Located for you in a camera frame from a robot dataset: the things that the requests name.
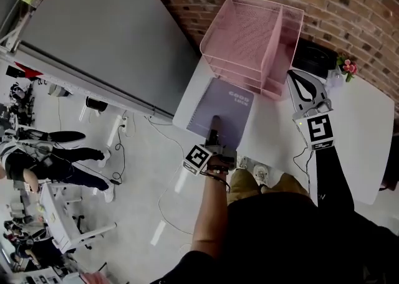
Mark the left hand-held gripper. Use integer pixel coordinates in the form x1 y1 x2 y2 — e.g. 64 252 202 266
182 115 238 177

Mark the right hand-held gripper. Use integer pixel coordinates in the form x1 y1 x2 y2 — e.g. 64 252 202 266
286 70 336 152

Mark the purple spiral notebook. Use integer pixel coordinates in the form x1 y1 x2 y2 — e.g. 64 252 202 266
186 77 255 153

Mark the pink mesh desk organizer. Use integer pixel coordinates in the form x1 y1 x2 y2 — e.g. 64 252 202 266
199 0 305 101

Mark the person's left forearm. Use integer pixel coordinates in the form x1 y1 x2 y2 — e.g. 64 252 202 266
190 170 230 260

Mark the person's right forearm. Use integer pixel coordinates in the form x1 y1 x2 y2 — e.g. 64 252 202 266
311 145 356 212

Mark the person's left hand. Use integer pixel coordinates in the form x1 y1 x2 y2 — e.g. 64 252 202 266
206 153 237 174

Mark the black box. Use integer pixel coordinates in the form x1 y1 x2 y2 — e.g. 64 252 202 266
291 38 338 78

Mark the pink flower pot plant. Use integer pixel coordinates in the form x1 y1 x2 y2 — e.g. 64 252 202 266
335 53 358 83

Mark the person's right white shoe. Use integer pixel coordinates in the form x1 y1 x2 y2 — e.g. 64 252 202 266
252 164 267 186

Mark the person's left leg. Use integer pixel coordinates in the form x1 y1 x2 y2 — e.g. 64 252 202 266
226 169 261 206

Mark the person's leg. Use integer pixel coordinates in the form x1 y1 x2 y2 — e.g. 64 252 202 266
226 169 261 206
267 173 311 198

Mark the person's right leg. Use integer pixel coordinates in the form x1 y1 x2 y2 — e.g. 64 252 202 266
267 173 311 198

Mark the black round bin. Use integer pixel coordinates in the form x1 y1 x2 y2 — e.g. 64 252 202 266
85 96 109 114

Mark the person's black shirt torso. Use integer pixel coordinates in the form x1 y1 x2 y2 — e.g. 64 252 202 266
149 191 399 284

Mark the black oval chair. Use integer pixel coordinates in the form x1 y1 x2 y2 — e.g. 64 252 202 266
46 130 87 144

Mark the grey partition panel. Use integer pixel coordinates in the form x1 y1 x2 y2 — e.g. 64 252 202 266
12 0 201 123

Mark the white side table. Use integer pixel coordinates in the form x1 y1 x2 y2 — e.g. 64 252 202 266
39 181 118 254

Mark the red paper item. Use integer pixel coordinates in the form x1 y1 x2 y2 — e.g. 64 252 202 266
14 61 44 78

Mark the beaded bracelet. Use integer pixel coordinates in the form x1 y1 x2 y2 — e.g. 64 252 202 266
202 166 229 178

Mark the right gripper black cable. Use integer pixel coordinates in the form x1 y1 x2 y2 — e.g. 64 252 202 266
292 147 314 184

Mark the white floor cable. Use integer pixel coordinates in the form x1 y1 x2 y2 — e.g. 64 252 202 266
145 116 200 235

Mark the black floor cable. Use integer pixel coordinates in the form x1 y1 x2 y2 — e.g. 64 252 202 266
110 114 127 186

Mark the white metal shelf frame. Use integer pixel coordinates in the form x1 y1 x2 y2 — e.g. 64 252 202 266
0 0 63 56

